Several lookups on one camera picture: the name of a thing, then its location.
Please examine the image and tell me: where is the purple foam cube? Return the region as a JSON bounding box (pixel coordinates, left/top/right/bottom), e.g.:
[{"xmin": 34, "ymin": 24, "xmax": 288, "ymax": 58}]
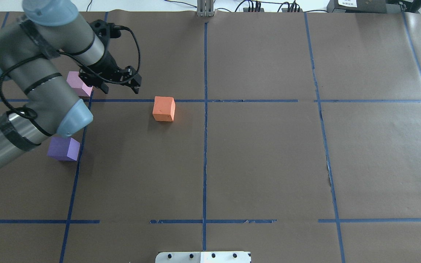
[{"xmin": 47, "ymin": 137, "xmax": 80, "ymax": 161}]

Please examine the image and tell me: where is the aluminium frame post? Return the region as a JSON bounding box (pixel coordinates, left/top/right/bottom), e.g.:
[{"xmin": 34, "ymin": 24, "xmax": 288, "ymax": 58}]
[{"xmin": 197, "ymin": 0, "xmax": 215, "ymax": 17}]

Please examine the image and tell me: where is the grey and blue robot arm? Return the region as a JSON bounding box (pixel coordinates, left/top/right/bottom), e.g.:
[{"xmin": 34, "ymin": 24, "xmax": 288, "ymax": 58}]
[{"xmin": 0, "ymin": 0, "xmax": 141, "ymax": 168}]

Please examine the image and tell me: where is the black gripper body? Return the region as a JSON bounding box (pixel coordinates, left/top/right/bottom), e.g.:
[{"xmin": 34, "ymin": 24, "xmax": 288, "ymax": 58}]
[{"xmin": 79, "ymin": 51, "xmax": 131, "ymax": 86}]

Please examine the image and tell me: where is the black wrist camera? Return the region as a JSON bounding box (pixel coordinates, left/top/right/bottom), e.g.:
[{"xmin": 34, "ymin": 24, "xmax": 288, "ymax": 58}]
[{"xmin": 89, "ymin": 19, "xmax": 121, "ymax": 42}]

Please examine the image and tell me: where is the pink foam cube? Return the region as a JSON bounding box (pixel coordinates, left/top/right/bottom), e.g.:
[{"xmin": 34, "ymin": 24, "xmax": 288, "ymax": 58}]
[{"xmin": 67, "ymin": 70, "xmax": 92, "ymax": 97}]

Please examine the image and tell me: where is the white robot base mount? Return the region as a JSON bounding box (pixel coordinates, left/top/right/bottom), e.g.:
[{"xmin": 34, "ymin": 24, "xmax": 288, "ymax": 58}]
[{"xmin": 155, "ymin": 251, "xmax": 252, "ymax": 263}]

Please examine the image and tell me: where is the black control box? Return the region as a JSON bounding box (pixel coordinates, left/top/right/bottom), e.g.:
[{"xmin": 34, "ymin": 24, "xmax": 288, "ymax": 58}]
[{"xmin": 326, "ymin": 0, "xmax": 421, "ymax": 14}]

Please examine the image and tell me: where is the orange foam cube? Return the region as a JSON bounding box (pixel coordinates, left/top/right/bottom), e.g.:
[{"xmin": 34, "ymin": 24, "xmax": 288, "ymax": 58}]
[{"xmin": 152, "ymin": 96, "xmax": 176, "ymax": 122}]

